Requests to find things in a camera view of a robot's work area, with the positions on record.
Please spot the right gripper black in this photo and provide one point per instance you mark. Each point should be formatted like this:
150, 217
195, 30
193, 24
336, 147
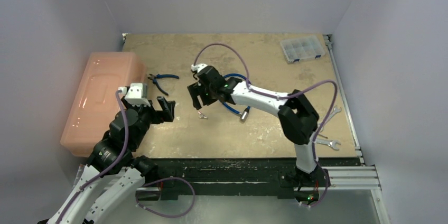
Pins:
202, 87

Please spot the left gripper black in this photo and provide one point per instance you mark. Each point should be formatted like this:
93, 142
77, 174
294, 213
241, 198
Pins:
159, 115

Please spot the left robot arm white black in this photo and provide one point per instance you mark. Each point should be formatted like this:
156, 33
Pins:
111, 171

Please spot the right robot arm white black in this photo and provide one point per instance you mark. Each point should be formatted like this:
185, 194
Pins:
297, 117

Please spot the small silver key bunch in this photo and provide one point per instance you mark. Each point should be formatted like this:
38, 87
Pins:
202, 115

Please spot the pink plastic storage box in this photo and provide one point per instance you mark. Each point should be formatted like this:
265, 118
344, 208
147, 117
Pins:
95, 104

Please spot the clear compartment organizer box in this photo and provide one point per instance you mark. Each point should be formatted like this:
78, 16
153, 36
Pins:
302, 49

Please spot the small silver open wrench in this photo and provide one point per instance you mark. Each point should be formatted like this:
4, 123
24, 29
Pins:
334, 111

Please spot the large silver open wrench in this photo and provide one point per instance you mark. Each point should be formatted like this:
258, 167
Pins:
333, 144

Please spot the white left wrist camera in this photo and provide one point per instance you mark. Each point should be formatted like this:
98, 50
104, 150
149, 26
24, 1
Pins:
135, 94

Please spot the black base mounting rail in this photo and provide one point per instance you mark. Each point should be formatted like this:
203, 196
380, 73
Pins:
273, 177

